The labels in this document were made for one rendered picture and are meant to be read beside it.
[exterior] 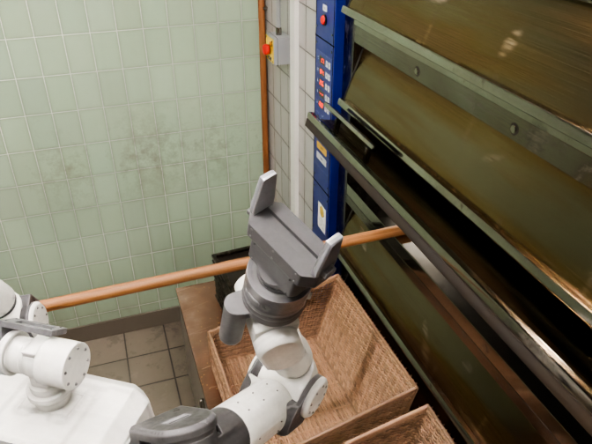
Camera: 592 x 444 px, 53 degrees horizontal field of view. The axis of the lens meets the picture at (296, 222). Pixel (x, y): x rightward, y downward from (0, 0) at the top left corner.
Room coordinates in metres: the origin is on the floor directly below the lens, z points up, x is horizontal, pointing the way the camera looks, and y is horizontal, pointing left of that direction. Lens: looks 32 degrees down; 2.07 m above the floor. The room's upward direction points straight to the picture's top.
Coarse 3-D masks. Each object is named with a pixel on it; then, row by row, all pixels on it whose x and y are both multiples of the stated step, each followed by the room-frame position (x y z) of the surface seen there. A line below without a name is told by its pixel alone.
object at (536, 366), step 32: (384, 160) 1.39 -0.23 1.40; (416, 192) 1.21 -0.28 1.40; (448, 224) 1.07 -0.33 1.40; (480, 256) 0.95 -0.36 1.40; (512, 288) 0.85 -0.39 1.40; (544, 288) 0.87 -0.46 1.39; (544, 320) 0.76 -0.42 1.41; (576, 320) 0.77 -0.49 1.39; (576, 352) 0.68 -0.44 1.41; (544, 384) 0.62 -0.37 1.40; (576, 416) 0.56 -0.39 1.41
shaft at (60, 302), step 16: (352, 240) 1.31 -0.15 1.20; (368, 240) 1.32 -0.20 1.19; (176, 272) 1.16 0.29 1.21; (192, 272) 1.16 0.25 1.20; (208, 272) 1.17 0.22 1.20; (224, 272) 1.19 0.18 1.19; (96, 288) 1.10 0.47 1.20; (112, 288) 1.10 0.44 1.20; (128, 288) 1.11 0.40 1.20; (144, 288) 1.12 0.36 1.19; (48, 304) 1.05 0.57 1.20; (64, 304) 1.06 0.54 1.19; (80, 304) 1.07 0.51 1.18
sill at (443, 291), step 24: (360, 192) 1.61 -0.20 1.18; (384, 216) 1.47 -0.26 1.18; (408, 240) 1.34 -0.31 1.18; (408, 264) 1.28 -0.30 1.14; (432, 264) 1.23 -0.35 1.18; (432, 288) 1.16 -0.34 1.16; (456, 312) 1.06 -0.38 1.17; (480, 336) 0.97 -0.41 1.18; (504, 360) 0.89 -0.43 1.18; (528, 384) 0.82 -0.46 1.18; (552, 408) 0.76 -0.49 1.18; (552, 432) 0.74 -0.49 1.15; (576, 432) 0.71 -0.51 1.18
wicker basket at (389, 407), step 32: (320, 288) 1.60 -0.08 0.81; (320, 320) 1.60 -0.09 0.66; (352, 320) 1.45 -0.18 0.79; (224, 352) 1.48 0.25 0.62; (320, 352) 1.51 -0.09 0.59; (352, 352) 1.40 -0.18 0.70; (384, 352) 1.27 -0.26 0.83; (224, 384) 1.27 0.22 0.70; (352, 384) 1.33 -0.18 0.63; (384, 384) 1.22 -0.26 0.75; (416, 384) 1.13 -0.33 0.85; (320, 416) 1.24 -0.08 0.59; (352, 416) 1.24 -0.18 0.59; (384, 416) 1.08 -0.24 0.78
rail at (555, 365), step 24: (312, 120) 1.58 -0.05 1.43; (336, 144) 1.41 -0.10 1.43; (360, 168) 1.27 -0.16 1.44; (384, 192) 1.15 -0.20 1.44; (408, 216) 1.04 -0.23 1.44; (432, 240) 0.95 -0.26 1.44; (456, 264) 0.87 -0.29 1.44; (480, 288) 0.80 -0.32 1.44; (504, 312) 0.74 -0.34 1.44; (528, 336) 0.68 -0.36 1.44; (552, 360) 0.63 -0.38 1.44; (576, 384) 0.58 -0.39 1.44
